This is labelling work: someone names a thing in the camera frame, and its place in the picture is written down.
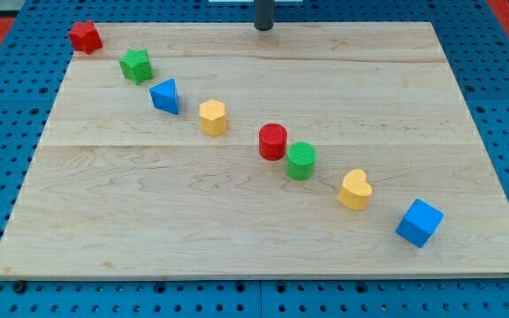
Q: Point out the red star block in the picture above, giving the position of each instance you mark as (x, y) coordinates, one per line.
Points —
(85, 37)

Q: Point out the yellow heart block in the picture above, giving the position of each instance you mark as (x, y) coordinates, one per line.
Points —
(355, 191)

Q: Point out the red cylinder block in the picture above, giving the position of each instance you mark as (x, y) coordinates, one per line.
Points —
(272, 141)

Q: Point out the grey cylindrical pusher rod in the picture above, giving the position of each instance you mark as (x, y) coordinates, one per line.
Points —
(264, 14)

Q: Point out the wooden board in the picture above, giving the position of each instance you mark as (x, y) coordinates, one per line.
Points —
(118, 190)

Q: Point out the yellow hexagon block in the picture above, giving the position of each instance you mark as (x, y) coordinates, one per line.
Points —
(212, 117)

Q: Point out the green star block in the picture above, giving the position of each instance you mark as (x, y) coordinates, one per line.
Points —
(135, 66)

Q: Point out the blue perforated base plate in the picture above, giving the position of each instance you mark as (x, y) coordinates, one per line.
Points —
(33, 62)

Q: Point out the blue cube block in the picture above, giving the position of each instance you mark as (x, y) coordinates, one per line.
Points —
(419, 223)

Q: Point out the blue triangle block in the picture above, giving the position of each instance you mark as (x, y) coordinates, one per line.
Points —
(165, 96)

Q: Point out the green cylinder block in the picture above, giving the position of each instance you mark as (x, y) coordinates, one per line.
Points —
(300, 160)

